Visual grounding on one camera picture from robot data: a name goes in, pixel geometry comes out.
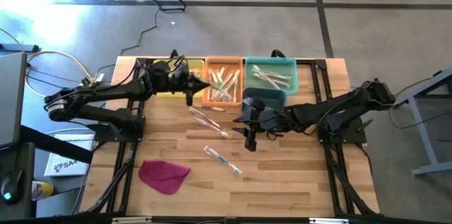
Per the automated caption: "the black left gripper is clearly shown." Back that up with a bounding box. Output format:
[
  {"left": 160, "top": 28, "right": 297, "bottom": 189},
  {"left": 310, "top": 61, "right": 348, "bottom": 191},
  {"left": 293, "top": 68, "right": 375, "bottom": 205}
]
[{"left": 146, "top": 59, "right": 212, "bottom": 107}]

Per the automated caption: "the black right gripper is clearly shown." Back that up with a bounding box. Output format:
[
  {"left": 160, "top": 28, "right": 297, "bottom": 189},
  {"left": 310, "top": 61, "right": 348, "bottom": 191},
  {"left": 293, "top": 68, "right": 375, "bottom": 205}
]
[{"left": 232, "top": 98, "right": 292, "bottom": 153}]

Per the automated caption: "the orange toothbrush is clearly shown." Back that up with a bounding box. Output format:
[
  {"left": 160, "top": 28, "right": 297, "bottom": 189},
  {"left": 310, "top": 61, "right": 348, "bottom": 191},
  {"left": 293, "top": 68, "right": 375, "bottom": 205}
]
[
  {"left": 253, "top": 64, "right": 292, "bottom": 81},
  {"left": 252, "top": 73, "right": 291, "bottom": 90},
  {"left": 257, "top": 68, "right": 282, "bottom": 90}
]

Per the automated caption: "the yellow plastic bin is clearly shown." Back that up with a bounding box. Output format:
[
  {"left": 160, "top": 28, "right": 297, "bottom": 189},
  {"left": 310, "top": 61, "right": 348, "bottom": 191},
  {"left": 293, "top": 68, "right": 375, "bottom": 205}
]
[{"left": 150, "top": 58, "right": 206, "bottom": 98}]

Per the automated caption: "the orange plastic bin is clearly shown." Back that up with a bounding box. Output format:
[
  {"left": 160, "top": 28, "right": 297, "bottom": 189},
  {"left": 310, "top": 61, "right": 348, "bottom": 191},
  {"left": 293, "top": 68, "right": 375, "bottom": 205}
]
[{"left": 203, "top": 56, "right": 244, "bottom": 108}]

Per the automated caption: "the dark green plastic basket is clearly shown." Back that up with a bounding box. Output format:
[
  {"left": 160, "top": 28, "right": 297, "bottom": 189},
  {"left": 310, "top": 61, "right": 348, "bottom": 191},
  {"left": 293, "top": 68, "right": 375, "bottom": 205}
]
[{"left": 239, "top": 87, "right": 287, "bottom": 121}]

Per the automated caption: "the teal plastic bin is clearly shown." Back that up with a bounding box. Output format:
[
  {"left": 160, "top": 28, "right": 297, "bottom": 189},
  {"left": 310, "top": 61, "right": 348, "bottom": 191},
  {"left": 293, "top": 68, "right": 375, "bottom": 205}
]
[{"left": 244, "top": 56, "right": 300, "bottom": 97}]

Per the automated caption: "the magenta cloth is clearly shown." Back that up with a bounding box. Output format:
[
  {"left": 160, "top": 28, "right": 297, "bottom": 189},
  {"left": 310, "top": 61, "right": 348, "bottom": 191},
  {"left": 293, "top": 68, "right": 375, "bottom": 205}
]
[{"left": 138, "top": 159, "right": 192, "bottom": 196}]

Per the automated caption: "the silver aluminium bar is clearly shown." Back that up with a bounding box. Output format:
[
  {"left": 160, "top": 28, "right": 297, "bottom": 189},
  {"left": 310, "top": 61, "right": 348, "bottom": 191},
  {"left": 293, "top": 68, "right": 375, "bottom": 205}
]
[
  {"left": 112, "top": 216, "right": 153, "bottom": 224},
  {"left": 309, "top": 218, "right": 350, "bottom": 224}
]

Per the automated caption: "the white printed box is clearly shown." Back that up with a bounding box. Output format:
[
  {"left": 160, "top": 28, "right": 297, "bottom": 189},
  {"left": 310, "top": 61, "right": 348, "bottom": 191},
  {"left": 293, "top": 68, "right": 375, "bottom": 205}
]
[{"left": 44, "top": 134, "right": 95, "bottom": 178}]

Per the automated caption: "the black metal bar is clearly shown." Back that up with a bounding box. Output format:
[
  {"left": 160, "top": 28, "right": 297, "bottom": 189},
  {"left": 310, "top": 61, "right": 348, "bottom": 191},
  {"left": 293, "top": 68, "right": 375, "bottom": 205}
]
[{"left": 0, "top": 42, "right": 40, "bottom": 54}]

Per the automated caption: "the grey laptop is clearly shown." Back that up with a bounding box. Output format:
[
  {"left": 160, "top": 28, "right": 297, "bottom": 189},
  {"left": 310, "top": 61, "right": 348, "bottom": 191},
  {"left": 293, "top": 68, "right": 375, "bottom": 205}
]
[{"left": 0, "top": 52, "right": 28, "bottom": 149}]

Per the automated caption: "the yellow can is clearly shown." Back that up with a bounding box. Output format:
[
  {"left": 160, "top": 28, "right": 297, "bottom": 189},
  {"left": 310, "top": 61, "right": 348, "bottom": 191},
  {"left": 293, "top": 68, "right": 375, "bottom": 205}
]
[{"left": 31, "top": 180, "right": 55, "bottom": 201}]

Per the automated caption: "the black computer mouse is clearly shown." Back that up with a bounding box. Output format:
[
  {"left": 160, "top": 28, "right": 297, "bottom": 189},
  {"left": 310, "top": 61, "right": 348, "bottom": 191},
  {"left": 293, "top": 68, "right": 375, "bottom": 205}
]
[{"left": 0, "top": 169, "right": 24, "bottom": 206}]

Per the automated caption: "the black fan power cable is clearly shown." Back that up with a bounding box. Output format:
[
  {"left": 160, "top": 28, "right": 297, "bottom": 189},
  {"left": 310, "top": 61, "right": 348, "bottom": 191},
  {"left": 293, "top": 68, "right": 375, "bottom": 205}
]
[{"left": 95, "top": 7, "right": 160, "bottom": 76}]

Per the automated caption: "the yellow extension cable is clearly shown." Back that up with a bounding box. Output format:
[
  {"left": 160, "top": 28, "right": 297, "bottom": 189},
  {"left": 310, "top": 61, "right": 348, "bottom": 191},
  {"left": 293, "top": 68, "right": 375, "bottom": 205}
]
[{"left": 24, "top": 49, "right": 96, "bottom": 100}]

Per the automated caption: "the grey metal table frame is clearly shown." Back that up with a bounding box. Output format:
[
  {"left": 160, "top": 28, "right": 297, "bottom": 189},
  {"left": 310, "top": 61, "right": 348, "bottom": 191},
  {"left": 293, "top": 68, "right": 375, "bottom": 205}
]
[{"left": 394, "top": 67, "right": 452, "bottom": 178}]

